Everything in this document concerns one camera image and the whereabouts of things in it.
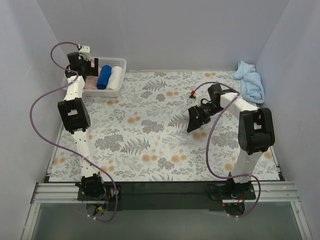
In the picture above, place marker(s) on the blue rolled towel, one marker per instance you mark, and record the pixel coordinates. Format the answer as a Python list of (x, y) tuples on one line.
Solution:
[(103, 78)]

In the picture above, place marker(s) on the white plastic basket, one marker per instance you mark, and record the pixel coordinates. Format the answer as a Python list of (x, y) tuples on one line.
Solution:
[(110, 90)]

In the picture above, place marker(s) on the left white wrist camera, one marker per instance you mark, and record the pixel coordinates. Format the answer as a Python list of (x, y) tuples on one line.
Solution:
[(85, 52)]

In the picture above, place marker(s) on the aluminium rail frame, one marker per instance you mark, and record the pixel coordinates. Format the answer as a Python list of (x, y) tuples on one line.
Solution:
[(268, 191)]

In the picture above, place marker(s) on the floral table mat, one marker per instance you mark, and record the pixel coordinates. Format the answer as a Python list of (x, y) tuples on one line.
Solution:
[(142, 134)]

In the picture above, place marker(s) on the light blue towel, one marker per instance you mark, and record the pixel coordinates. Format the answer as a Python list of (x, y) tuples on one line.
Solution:
[(251, 88)]

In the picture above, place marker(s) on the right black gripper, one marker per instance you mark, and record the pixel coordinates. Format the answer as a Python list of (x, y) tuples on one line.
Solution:
[(199, 116)]

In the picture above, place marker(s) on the white rolled towel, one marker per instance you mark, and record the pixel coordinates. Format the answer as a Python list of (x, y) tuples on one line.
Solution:
[(114, 80)]

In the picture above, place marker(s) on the pink towel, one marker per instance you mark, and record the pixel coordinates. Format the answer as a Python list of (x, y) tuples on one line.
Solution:
[(91, 81)]

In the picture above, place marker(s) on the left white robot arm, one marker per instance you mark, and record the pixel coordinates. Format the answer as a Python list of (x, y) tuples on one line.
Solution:
[(76, 119)]

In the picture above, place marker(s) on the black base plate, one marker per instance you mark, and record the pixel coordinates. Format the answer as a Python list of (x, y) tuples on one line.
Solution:
[(168, 195)]

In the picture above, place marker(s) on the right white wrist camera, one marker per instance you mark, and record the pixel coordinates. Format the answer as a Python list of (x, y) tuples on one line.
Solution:
[(197, 99)]

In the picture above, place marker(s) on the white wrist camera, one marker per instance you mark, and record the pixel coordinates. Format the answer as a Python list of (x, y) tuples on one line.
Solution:
[(85, 52), (197, 99)]

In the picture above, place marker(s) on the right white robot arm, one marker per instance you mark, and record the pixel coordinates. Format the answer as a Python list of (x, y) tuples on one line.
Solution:
[(255, 136)]

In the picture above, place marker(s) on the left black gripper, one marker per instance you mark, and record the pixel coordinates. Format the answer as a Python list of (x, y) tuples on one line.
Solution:
[(93, 66)]

